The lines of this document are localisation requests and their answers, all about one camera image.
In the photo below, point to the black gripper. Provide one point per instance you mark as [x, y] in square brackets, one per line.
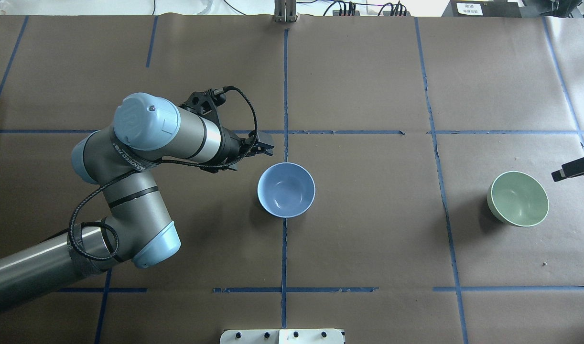
[231, 146]

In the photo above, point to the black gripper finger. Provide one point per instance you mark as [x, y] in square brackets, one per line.
[569, 170]

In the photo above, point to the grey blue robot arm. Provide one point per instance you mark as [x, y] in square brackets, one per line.
[125, 218]

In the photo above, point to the blue bowl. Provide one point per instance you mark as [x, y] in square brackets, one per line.
[286, 190]

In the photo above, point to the green bowl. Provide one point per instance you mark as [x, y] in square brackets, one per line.
[517, 199]

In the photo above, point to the black box with label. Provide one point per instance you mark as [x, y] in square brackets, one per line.
[482, 8]

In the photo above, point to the black power strip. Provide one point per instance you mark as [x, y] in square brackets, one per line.
[341, 8]

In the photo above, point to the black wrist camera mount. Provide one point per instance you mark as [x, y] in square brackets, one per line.
[205, 103]

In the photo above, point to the aluminium frame post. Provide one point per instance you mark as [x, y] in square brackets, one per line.
[285, 11]

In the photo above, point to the white mounting post with base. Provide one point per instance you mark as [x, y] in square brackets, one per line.
[283, 336]

